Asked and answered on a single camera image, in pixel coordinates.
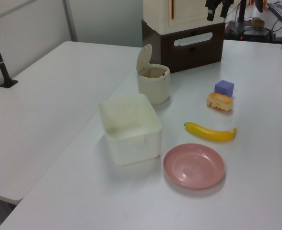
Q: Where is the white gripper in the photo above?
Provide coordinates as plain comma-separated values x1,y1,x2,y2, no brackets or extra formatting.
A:
205,0,234,22

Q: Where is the white plastic storage box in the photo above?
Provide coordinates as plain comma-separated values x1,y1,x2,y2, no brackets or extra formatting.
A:
98,93,163,167

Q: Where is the beige trash can with lid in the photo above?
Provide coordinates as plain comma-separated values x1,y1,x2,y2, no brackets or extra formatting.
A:
136,44,172,105

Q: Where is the black monitor stand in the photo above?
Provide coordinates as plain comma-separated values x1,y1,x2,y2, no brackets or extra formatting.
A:
236,0,249,24

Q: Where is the small brown box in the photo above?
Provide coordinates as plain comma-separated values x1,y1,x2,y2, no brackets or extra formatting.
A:
251,19,266,28

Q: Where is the black device with red light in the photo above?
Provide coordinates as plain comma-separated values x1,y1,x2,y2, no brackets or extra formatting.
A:
224,20,271,43

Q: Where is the dark brown crate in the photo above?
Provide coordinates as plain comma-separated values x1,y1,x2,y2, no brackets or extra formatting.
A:
141,19,226,74

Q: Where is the black keyboard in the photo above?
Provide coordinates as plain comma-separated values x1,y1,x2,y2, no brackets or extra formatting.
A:
266,2,282,21

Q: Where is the purple cube block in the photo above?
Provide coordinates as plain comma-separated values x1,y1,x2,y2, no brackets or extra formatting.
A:
214,79,235,98

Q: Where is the toasted bread loaf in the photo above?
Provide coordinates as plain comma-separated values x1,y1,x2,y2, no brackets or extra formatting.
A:
206,92,234,112

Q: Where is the yellow banana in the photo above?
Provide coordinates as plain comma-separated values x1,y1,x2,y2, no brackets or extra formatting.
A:
184,122,238,142

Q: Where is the pink plastic plate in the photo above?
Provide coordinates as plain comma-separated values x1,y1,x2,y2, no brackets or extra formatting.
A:
163,143,226,190

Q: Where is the cream cabinet with copper handle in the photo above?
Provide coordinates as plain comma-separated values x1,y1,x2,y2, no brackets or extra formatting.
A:
142,0,226,35

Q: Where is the black camera stand pole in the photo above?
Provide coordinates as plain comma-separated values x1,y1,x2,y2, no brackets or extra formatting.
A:
0,17,19,88

